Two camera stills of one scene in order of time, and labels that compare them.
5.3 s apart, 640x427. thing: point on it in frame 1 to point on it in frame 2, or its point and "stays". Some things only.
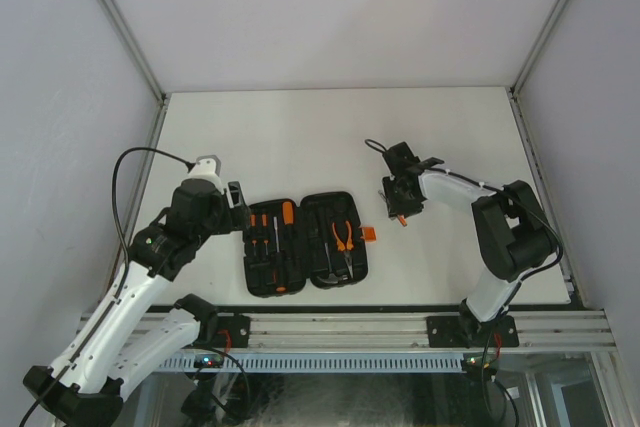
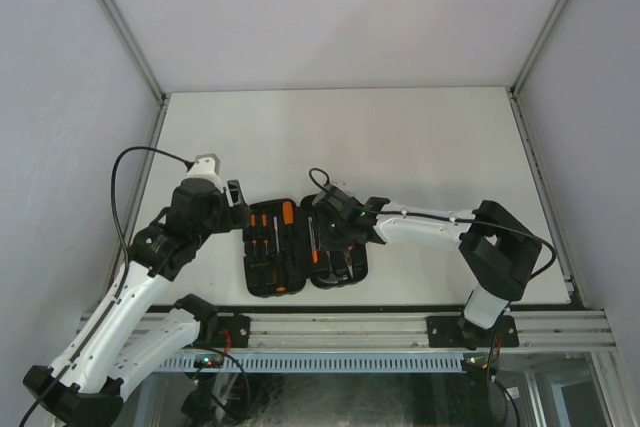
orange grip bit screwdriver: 288,218 stays
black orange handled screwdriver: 280,263 stays
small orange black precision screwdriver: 253,231 stays
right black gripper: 397,208 to 329,243
